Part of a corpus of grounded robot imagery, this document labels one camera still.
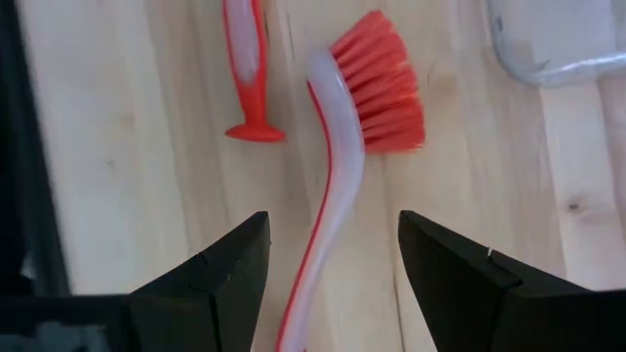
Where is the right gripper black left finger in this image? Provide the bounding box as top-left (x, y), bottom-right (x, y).
top-left (129, 210), bottom-right (272, 352)

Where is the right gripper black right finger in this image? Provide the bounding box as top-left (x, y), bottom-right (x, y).
top-left (398, 210), bottom-right (593, 352)

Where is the red dish brush white handle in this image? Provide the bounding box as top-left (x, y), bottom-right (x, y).
top-left (273, 9), bottom-right (426, 352)
top-left (221, 0), bottom-right (288, 144)

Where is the clear plastic bin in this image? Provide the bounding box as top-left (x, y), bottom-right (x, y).
top-left (486, 0), bottom-right (626, 89)

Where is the black metal rig frame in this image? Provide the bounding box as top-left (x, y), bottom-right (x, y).
top-left (0, 0), bottom-right (74, 297)

